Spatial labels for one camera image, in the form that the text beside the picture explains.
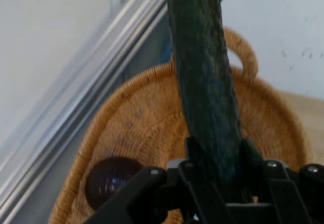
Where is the blue cloth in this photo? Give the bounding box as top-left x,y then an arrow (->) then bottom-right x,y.
159,43 -> 176,63

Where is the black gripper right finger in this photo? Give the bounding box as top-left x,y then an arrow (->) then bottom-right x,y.
240,138 -> 324,224

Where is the dark green cucumber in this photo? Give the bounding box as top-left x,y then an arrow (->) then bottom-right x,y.
166,0 -> 254,206

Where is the dark red onion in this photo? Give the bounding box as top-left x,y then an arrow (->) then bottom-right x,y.
85,157 -> 144,211

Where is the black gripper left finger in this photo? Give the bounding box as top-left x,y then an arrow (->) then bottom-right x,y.
82,137 -> 230,224

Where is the woven wicker basket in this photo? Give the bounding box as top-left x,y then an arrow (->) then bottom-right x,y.
48,26 -> 313,224

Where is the aluminium frame rail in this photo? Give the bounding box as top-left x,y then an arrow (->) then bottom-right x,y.
0,0 -> 175,224

